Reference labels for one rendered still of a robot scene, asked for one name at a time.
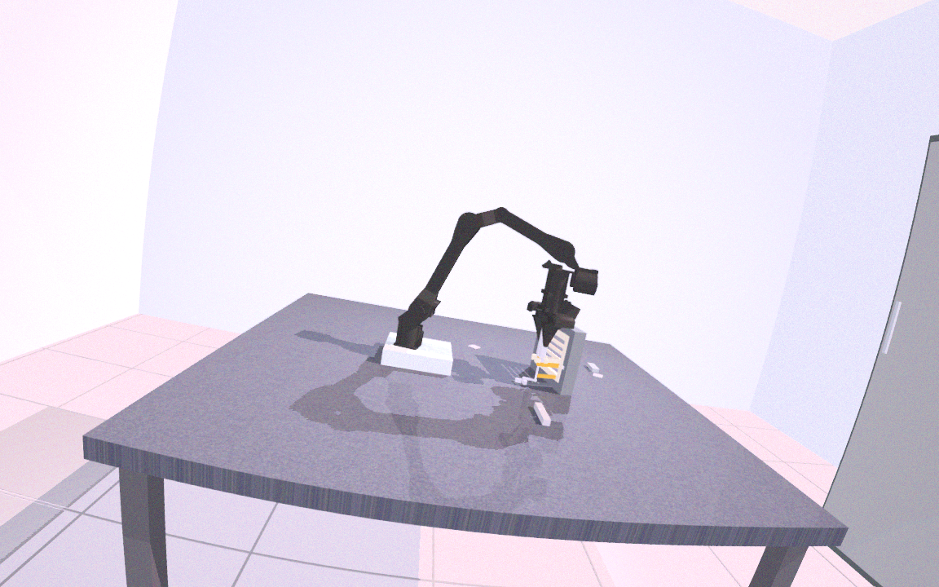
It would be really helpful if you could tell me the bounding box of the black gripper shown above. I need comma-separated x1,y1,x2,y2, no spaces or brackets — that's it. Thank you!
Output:
527,286,575,347

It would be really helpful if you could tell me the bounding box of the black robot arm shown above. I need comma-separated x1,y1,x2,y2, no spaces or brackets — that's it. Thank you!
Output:
394,207,598,351

